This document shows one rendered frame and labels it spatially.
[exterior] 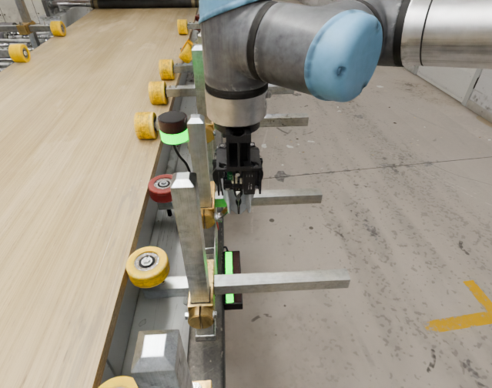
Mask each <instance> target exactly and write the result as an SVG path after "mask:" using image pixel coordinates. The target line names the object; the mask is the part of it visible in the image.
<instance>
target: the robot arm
mask: <svg viewBox="0 0 492 388"><path fill-rule="evenodd" d="M199 25H200V29H201V39H202V58H203V68H204V77H205V95H206V112H207V116H208V118H209V119H210V120H211V121H212V122H214V126H215V128H216V130H218V131H219V132H221V136H222V137H223V138H226V143H220V144H219V148H217V149H216V150H215V154H216V159H213V181H214V183H215V184H216V185H217V189H218V196H220V190H221V193H222V196H223V198H224V200H225V201H226V204H227V207H228V213H229V214H230V212H231V210H232V211H234V213H235V214H242V213H243V212H244V211H245V210H246V209H247V210H248V213H250V212H251V201H252V199H253V197H254V195H255V191H256V189H259V194H261V182H262V179H263V167H262V164H263V158H260V156H259V147H256V146H255V143H254V142H251V133H252V132H255V131H256V130H257V129H258V128H259V127H260V121H262V120H263V119H264V118H265V116H266V109H267V101H266V99H270V98H271V96H272V93H271V92H267V89H268V83H269V84H272V85H277V86H280V87H283V88H286V89H291V90H294V91H298V92H302V93H305V94H308V95H313V96H314V97H316V98H317V99H320V100H323V101H334V102H348V101H350V100H353V99H355V98H356V97H357V96H358V95H359V94H360V93H361V92H362V90H363V88H365V87H366V86H367V84H368V82H369V81H370V79H371V77H372V75H373V73H374V71H375V69H376V66H377V65H378V66H393V67H410V66H412V65H418V66H435V67H452V68H469V69H492V0H339V1H336V2H332V3H329V4H327V5H322V6H310V5H299V4H293V3H286V2H275V1H272V0H199ZM238 191H240V200H239V208H238V201H237V200H236V192H238Z"/></svg>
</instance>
